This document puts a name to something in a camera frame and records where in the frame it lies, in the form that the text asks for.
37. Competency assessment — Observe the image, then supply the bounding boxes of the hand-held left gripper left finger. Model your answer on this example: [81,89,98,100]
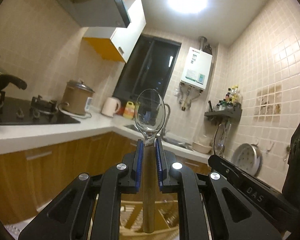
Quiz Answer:
[18,139,144,240]

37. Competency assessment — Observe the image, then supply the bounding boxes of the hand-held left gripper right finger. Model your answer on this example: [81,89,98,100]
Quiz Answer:
[155,137,282,240]

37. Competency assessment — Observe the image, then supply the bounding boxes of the glass spoon with wooden handle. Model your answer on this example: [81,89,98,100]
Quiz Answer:
[134,89,166,233]

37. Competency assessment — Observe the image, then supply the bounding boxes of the beige plastic utensil basket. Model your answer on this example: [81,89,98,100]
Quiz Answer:
[119,199,182,240]

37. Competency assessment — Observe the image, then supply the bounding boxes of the steel kitchen sink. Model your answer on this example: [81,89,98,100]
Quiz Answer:
[124,124,194,152]

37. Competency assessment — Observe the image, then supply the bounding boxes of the round metal steamer tray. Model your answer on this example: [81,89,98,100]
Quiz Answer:
[231,142,262,177]

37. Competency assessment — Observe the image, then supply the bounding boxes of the beige bowl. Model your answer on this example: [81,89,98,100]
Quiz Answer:
[192,141,213,155]

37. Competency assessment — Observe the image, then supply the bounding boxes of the metal kitchen faucet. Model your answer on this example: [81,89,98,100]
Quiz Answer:
[162,103,171,137]

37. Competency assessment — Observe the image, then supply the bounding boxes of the yellow detergent bottle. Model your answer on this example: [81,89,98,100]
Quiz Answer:
[123,101,136,120]

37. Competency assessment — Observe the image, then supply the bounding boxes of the clear plastic bag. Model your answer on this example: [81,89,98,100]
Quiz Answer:
[197,134,212,144]

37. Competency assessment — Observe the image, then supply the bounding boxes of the hanging metal kitchen utensil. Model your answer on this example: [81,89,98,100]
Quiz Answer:
[213,124,227,158]

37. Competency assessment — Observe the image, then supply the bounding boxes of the white electric kettle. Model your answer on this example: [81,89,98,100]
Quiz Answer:
[101,97,122,117]

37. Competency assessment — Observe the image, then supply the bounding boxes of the water heater pipes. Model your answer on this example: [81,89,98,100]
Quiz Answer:
[176,85,203,111]

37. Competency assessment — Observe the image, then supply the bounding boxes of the wooden base cabinets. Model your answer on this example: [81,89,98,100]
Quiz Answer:
[0,131,212,227]

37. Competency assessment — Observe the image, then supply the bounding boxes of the brown rice cooker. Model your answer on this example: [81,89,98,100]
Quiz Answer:
[61,80,95,116]

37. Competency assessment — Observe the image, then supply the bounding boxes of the white kitchen countertop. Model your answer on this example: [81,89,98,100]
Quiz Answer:
[0,110,212,164]

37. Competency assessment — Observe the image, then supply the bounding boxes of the row of condiment bottles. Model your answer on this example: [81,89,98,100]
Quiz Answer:
[216,85,242,112]

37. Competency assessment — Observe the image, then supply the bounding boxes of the dark window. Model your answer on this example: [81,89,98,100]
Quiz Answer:
[112,35,182,105]

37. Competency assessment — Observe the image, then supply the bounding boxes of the white gas water heater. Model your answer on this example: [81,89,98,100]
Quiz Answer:
[180,47,214,90]

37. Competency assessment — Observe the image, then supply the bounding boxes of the metal flue pipe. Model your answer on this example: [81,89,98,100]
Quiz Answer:
[199,36,213,54]

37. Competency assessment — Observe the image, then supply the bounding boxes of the black gas stove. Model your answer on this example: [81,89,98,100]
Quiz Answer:
[0,94,81,126]

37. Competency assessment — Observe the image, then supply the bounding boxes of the black wok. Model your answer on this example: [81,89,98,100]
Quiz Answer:
[0,67,28,97]

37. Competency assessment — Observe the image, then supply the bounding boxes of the grey range hood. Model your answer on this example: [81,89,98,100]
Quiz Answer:
[36,0,132,28]

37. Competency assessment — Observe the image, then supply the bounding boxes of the white and yellow wall cabinet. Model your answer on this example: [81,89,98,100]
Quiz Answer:
[82,0,147,63]

